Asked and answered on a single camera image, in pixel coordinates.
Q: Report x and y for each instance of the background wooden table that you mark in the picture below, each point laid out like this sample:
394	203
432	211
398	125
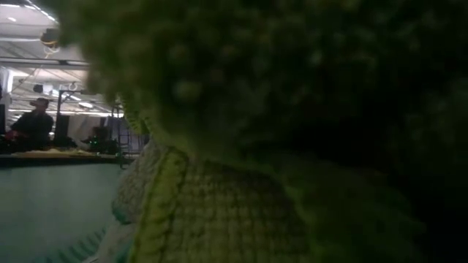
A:
55	159

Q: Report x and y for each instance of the person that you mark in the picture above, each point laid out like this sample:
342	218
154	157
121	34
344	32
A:
34	124

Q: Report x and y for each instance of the green table mat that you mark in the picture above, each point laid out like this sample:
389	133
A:
44	197

